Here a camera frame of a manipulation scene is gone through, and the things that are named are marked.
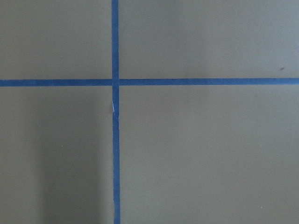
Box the blue tape strip lengthwise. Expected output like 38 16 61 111
112 0 121 224

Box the blue tape strip crosswise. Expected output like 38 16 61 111
0 78 299 87

